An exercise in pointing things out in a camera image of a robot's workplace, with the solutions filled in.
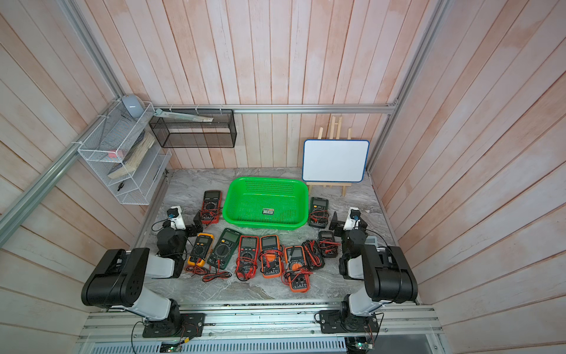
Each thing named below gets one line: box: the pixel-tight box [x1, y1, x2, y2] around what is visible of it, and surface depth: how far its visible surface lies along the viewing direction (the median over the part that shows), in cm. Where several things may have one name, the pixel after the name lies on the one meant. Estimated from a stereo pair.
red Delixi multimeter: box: [235, 235, 260, 282], surface depth 85 cm
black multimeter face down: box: [302, 239, 326, 271], surface depth 88 cm
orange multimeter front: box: [283, 245, 311, 293], surface depth 84 cm
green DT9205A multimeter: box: [206, 227, 243, 270], surface depth 90 cm
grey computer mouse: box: [120, 94, 144, 118], surface depth 84 cm
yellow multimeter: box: [187, 233, 215, 267], surface depth 90 cm
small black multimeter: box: [316, 230, 342, 259], surface depth 91 cm
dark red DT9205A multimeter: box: [201, 190, 223, 225], surface depth 103 cm
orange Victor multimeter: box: [258, 234, 284, 279], surface depth 87 cm
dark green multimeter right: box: [308, 196, 330, 229], surface depth 100 cm
